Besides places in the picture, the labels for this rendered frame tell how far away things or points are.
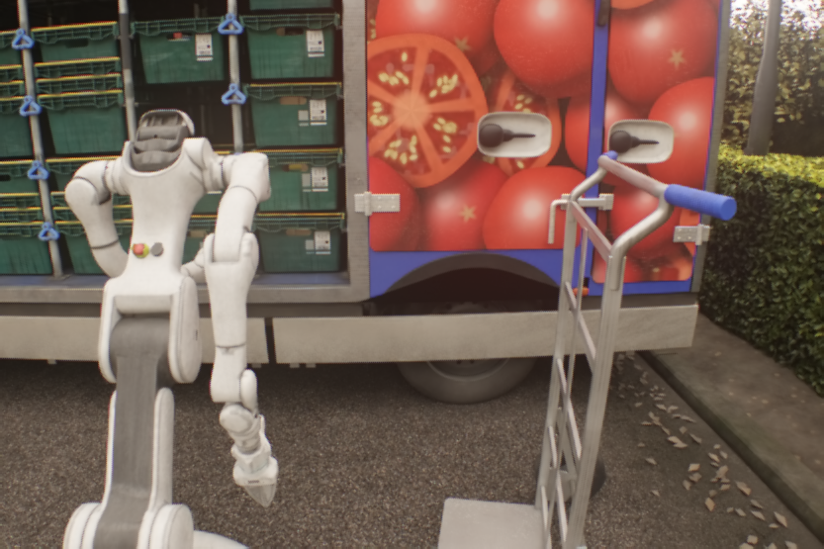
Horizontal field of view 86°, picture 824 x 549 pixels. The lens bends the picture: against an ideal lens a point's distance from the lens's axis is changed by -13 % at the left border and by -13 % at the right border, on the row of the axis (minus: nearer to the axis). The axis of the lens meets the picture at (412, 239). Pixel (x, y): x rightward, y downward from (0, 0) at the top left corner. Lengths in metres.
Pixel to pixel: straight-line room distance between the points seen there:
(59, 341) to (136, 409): 1.41
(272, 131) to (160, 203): 0.95
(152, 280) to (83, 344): 1.31
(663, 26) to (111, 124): 2.27
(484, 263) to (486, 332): 0.31
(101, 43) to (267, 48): 0.70
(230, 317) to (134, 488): 0.43
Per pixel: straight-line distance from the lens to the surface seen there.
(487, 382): 2.41
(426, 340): 2.13
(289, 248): 2.19
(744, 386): 2.84
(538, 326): 2.20
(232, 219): 1.07
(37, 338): 2.64
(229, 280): 1.01
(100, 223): 1.48
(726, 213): 0.83
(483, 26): 1.95
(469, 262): 2.01
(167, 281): 1.22
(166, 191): 1.27
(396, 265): 2.00
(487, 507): 1.93
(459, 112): 1.91
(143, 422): 1.20
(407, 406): 2.43
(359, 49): 1.91
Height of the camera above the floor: 1.35
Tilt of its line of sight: 15 degrees down
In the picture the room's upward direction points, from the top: straight up
